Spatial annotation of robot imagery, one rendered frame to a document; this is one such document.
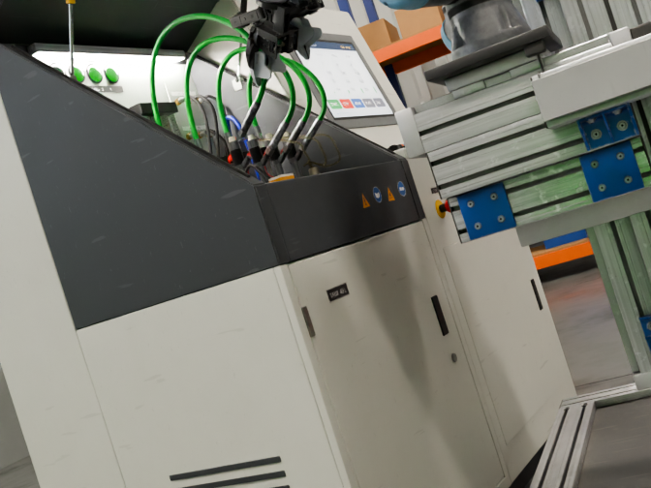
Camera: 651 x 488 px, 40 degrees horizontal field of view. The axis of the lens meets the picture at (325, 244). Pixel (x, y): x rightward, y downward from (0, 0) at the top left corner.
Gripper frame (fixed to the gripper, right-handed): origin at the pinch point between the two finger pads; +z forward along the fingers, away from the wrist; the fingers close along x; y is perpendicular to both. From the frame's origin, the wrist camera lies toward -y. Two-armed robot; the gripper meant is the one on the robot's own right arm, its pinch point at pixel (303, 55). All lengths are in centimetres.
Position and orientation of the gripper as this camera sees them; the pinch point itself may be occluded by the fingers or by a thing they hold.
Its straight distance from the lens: 201.8
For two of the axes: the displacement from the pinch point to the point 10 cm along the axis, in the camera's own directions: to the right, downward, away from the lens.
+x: 4.9, -1.7, 8.6
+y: 8.1, -2.7, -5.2
